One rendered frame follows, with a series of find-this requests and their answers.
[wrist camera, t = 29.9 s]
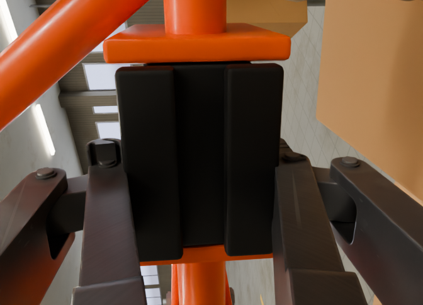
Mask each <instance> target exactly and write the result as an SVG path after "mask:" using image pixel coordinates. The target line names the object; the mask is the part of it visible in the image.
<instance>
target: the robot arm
mask: <svg viewBox="0 0 423 305"><path fill-rule="evenodd" d="M86 152H87V162H88V173H87V174H86V175H82V176H78V177H73V178H67V175H66V171H65V170H63V169H61V168H49V167H46V168H40V169H37V170H36V171H34V172H31V173H30V174H29V175H27V176H26V177H25V178H24V179H23V180H21V181H20V182H19V183H18V184H17V185H16V186H15V187H14V188H13V189H12V191H10V192H9V193H8V194H7V196H5V197H4V198H3V199H2V201H0V305H40V303H41V301H42V299H43V297H44V296H45V294H46V292H47V290H48V288H49V287H50V284H51V283H52V281H53V279H54V277H55V275H56V273H57V272H58V270H59V268H60V266H61V264H62V262H63V261H64V258H65V257H66V255H67V253H68V251H69V249H70V248H71V246H72V244H73V242H74V240H75V237H76V233H75V232H77V231H82V230H83V234H82V249H81V264H80V272H79V286H78V287H75V288H73V291H72V299H71V305H147V297H146V293H145V284H144V277H143V275H142V273H141V268H140V260H139V255H138V247H137V239H136V234H135V226H134V221H133V213H132V205H131V200H130V192H129V187H128V178H127V173H125V172H124V169H123V157H122V150H121V139H117V138H102V139H96V140H93V141H90V142H88V143H87V144H86ZM271 232H272V244H273V268H274V291H275V303H276V305H368V303H367V301H366V298H365V296H364V292H363V290H362V287H361V284H360V282H359V279H358V276H357V275H356V273H355V272H346V271H345V269H344V266H343V263H342V259H341V256H340V253H339V250H338V247H337V244H338V245H339V246H340V248H341V249H342V251H343V252H344V253H345V255H346V256H347V257H348V259H349V260H350V261H351V263H352V264H353V265H354V267H355V268H356V270H357V271H358V272H359V274H360V275H361V276H362V278H363V279H364V281H365V282H366V283H367V285H368V286H369V287H370V289H371V290H372V291H373V293H374V294H375V296H376V297H377V298H378V300H379V301H380V302H381V303H382V305H423V206H421V204H419V203H418V202H416V201H415V200H414V199H413V198H412V197H410V196H409V195H407V194H406V193H405V192H404V191H402V190H401V189H400V188H398V187H397V186H396V185H395V184H393V183H392V182H391V181H390V180H388V179H387V178H385V177H384V176H383V175H382V174H381V173H379V172H378V171H376V170H375V169H374V168H373V167H371V166H370V165H369V164H368V163H366V162H364V161H363V160H360V159H356V158H355V157H350V156H346V157H339V158H334V159H332V161H331V162H330V168H319V167H314V166H312V165H311V162H310V159H309V158H308V157H307V156H306V155H303V154H300V153H297V152H293V151H292V149H291V148H290V147H289V145H288V144H287V143H286V141H285V140H284V139H282V138H280V149H279V166H278V167H275V175H274V211H273V219H272V228H271Z"/></svg>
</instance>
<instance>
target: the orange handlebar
mask: <svg viewBox="0 0 423 305"><path fill-rule="evenodd" d="M164 19H165V32H166V33H168V34H177V35H205V34H216V33H225V32H227V0H164ZM234 304H235V294H234V289H233V288H232V287H229V284H228V278H227V271H226V268H225V261H223V262H203V263H183V264H172V278H171V291H168V292H167V294H166V305H234Z"/></svg>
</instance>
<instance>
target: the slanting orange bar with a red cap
mask: <svg viewBox="0 0 423 305"><path fill-rule="evenodd" d="M148 1H149V0H56V2H54V3H53V4H52V5H51V6H50V7H49V8H48V9H47V10H46V11H45V12H43V13H42V14H41V15H40V16H39V17H38V18H37V19H36V20H35V21H34V22H33V23H32V24H31V25H30V26H29V27H28V28H27V29H25V30H24V31H23V32H22V33H21V34H20V35H19V36H18V37H17V38H16V39H14V40H13V41H12V42H11V43H10V44H9V45H8V46H7V47H6V48H5V49H4V50H3V51H2V52H1V53H0V132H1V131H2V130H4V129H5V128H6V127H7V126H8V125H9V124H10V123H11V122H12V121H13V120H15V119H16V118H17V117H18V116H19V115H21V114H22V113H23V112H24V111H25V110H26V109H27V108H28V107H29V106H30V105H32V104H33V103H34V102H35V101H36V100H37V99H39V97H41V95H43V94H44V93H45V92H46V91H47V90H49V89H50V88H51V87H52V86H53V85H54V84H55V83H56V82H57V81H59V80H60V79H61V78H62V77H63V76H65V75H66V74H67V73H68V72H69V71H70V70H71V69H72V68H73V67H74V66H76V65H77V64H78V63H79V62H80V61H82V60H83V58H85V56H87V55H88V54H89V53H90V52H91V51H93V50H94V49H95V48H96V47H97V46H98V45H99V44H100V43H101V42H103V41H104V40H105V39H106V38H107V37H108V36H110V35H111V34H112V33H113V32H114V31H115V30H116V29H117V28H118V27H119V26H121V25H122V24H123V23H124V22H125V21H126V20H127V19H129V17H131V16H132V15H133V14H134V13H135V12H137V11H138V10H139V9H140V8H141V7H142V6H143V5H144V4H145V3H146V2H148Z"/></svg>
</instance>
